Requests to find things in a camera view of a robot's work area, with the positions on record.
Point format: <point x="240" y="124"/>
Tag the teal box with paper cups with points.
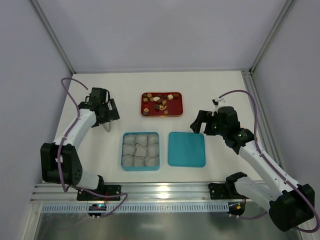
<point x="140" y="152"/>

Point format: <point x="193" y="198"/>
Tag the cream white chocolate cube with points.
<point x="170" y="97"/>

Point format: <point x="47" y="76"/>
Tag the red rectangular tray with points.
<point x="161" y="104"/>

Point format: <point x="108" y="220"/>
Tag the white slotted cable duct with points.
<point x="136" y="207"/>

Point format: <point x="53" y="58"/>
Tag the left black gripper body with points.
<point x="110" y="115"/>

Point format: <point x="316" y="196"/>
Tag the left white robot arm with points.
<point x="60" y="163"/>

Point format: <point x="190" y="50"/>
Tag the teal box lid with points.
<point x="186" y="149"/>

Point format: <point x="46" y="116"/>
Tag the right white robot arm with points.
<point x="287" y="202"/>

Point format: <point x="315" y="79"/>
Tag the aluminium mounting rail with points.
<point x="137" y="191"/>

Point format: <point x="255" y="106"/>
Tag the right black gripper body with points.
<point x="207" y="125"/>

